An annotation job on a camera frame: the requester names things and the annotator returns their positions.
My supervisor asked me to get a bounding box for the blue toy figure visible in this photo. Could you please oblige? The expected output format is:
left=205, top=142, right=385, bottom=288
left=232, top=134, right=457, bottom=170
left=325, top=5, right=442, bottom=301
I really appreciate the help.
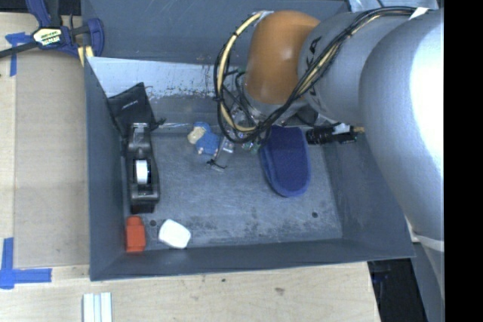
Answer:
left=187, top=121, right=224, bottom=158

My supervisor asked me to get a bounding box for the dark blue oval pad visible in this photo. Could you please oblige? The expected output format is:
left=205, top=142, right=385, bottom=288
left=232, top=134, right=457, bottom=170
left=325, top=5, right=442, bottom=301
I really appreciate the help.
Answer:
left=258, top=124, right=312, bottom=199

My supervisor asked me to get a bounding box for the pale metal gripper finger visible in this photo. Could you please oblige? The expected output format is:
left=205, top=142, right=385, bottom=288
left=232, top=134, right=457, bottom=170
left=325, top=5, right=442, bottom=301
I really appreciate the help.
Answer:
left=211, top=139, right=235, bottom=173

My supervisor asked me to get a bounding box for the white rounded block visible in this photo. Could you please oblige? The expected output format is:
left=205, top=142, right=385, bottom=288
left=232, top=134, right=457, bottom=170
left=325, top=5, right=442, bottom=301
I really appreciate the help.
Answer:
left=157, top=218, right=192, bottom=250

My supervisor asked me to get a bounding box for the black tape dispenser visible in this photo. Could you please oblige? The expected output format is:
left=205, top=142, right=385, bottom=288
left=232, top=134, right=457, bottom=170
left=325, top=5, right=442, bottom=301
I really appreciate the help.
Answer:
left=122, top=122, right=162, bottom=215

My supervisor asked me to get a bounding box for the black cylinder on white bracket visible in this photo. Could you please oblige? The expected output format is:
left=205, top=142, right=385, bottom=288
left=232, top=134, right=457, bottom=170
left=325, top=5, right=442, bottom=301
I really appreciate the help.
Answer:
left=305, top=123, right=366, bottom=146

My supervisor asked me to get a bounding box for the grey metal bin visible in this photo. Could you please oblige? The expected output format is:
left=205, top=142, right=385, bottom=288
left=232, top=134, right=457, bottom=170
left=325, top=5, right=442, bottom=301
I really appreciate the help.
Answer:
left=78, top=0, right=417, bottom=282

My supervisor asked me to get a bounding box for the black cloth pouch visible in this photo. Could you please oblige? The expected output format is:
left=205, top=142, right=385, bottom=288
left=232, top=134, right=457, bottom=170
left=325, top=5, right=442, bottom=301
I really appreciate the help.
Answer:
left=105, top=81, right=167, bottom=135

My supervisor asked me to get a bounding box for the red-orange block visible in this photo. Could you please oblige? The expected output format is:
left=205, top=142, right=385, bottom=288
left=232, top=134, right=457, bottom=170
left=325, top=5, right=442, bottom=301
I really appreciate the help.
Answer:
left=124, top=215, right=147, bottom=253

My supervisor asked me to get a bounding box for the pale wood flat board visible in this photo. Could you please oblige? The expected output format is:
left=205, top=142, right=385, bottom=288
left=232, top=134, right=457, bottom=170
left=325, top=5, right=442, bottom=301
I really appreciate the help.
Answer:
left=13, top=13, right=91, bottom=271

